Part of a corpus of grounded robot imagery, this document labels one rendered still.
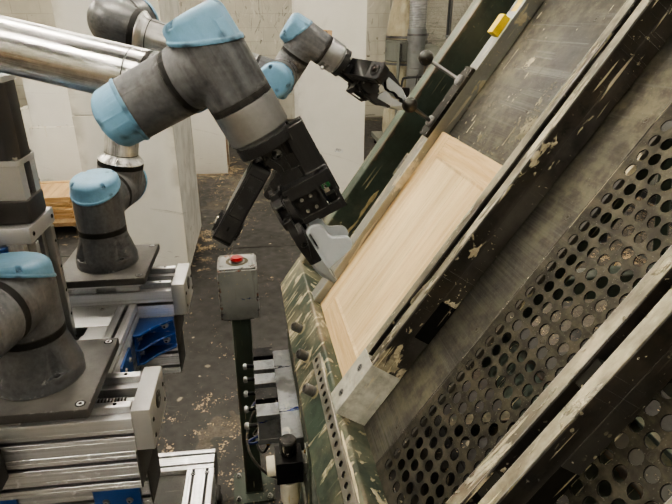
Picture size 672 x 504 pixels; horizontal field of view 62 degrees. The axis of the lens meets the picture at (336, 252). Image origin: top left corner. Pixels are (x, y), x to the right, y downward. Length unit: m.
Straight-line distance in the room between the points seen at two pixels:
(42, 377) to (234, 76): 0.65
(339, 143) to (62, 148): 2.42
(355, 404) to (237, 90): 0.68
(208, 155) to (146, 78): 5.61
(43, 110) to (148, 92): 4.85
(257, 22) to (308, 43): 7.89
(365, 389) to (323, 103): 4.05
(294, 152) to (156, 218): 3.05
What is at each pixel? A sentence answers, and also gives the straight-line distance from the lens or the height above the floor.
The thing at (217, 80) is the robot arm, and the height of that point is 1.57.
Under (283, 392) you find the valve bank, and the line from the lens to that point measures 1.48.
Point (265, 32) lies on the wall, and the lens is 9.30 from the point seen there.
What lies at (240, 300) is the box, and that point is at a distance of 1.74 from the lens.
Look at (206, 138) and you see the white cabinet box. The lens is 6.23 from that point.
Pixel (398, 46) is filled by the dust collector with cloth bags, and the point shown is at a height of 1.26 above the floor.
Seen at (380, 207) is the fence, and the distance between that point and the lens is 1.48.
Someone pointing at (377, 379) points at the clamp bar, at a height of 0.99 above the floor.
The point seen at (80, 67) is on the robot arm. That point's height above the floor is 1.57.
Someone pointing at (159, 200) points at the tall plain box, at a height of 0.56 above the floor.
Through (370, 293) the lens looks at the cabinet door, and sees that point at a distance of 1.33.
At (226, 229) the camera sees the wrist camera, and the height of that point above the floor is 1.39.
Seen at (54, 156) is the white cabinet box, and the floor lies 0.47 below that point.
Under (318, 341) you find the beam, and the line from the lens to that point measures 1.38.
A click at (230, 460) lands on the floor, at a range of 2.40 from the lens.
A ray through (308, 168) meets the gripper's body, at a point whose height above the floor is 1.47.
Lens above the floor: 1.64
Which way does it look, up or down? 23 degrees down
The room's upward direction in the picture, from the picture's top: straight up
